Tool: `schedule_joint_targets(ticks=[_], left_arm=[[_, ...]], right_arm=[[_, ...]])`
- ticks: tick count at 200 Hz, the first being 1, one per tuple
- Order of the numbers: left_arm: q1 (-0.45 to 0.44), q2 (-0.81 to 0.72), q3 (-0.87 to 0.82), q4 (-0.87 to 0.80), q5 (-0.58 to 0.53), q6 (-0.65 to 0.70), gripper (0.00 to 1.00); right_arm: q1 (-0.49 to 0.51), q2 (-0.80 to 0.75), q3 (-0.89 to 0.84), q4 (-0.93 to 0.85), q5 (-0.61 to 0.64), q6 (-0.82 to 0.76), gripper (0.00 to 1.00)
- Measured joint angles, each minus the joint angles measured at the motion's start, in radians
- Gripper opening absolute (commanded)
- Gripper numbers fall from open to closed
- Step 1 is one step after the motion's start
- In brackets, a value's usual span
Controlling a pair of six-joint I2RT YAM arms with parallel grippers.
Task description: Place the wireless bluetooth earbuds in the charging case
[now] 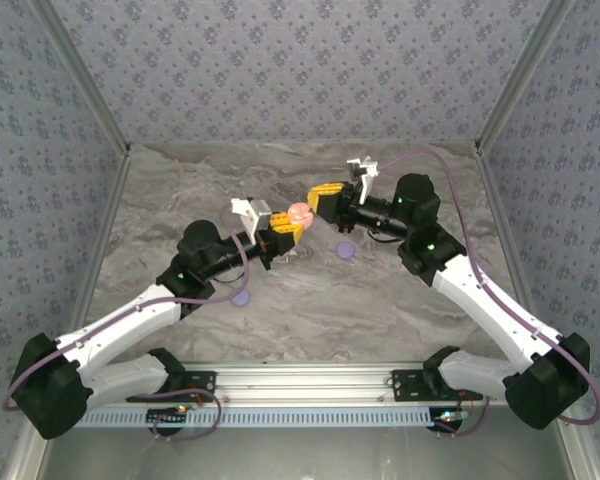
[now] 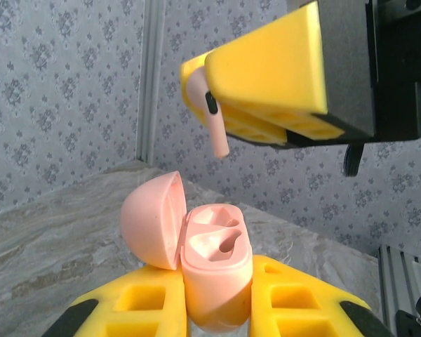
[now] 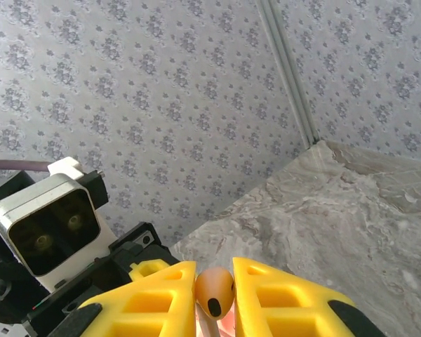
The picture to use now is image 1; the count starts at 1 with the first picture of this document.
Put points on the pink earbud charging case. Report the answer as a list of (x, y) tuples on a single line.
[(300, 212)]

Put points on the purple earbud charging case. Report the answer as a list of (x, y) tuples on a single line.
[(345, 250), (240, 298)]

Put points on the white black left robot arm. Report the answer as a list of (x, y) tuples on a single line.
[(145, 325)]

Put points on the small black controller board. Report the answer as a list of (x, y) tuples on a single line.
[(447, 420), (166, 416)]

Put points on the grey metal lower shelf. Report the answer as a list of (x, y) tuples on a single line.
[(300, 455)]

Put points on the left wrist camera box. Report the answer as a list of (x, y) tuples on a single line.
[(250, 215)]

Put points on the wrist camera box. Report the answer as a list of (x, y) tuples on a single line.
[(250, 215), (365, 185)]

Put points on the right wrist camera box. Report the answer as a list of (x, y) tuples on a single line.
[(365, 185)]

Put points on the aluminium table side rail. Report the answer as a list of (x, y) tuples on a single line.
[(503, 225), (105, 230)]

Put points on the aluminium vertical frame post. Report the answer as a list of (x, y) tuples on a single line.
[(524, 75), (83, 75)]

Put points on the aluminium lower frame beam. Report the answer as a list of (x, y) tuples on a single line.
[(580, 457), (22, 460)]

